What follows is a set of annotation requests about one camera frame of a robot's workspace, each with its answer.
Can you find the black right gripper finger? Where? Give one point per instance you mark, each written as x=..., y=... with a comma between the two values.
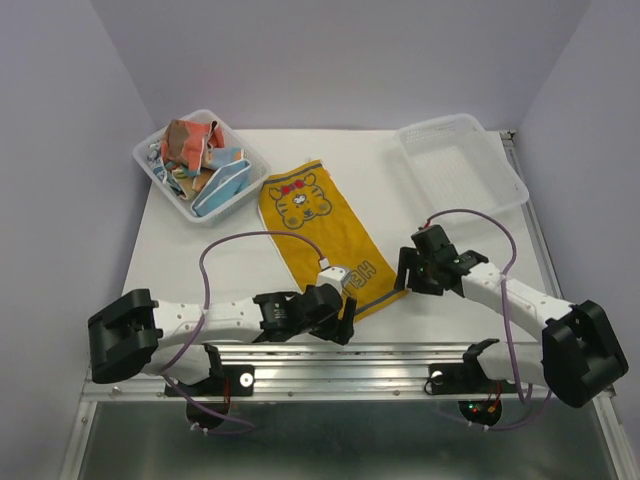
x=405, y=262
x=422, y=283

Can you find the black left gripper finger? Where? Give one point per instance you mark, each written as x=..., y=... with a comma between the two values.
x=313, y=294
x=346, y=323

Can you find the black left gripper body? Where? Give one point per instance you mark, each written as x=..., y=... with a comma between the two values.
x=325, y=329

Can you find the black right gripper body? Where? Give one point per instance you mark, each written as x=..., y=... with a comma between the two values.
x=423, y=267

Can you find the yellow tiger towel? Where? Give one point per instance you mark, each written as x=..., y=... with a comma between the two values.
x=307, y=202

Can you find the light blue polka dot towel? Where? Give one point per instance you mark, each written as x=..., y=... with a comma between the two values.
x=230, y=176

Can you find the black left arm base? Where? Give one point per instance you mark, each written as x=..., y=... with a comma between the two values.
x=235, y=380

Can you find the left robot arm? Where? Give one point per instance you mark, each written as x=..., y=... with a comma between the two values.
x=136, y=334

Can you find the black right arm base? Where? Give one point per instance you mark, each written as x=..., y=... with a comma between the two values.
x=458, y=379

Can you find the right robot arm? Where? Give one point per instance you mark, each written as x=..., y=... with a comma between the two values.
x=575, y=352

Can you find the white basket with towels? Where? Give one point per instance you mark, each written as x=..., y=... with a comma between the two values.
x=260, y=170

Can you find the small patterned towels in basket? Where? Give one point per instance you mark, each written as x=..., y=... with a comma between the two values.
x=172, y=175

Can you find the white empty plastic basket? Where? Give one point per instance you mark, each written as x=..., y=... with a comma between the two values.
x=454, y=164

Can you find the orange crumpled towel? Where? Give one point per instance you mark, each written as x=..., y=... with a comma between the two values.
x=191, y=143

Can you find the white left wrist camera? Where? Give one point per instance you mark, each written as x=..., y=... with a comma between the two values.
x=334, y=276

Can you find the aluminium mounting rail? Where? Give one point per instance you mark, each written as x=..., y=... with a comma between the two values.
x=327, y=372

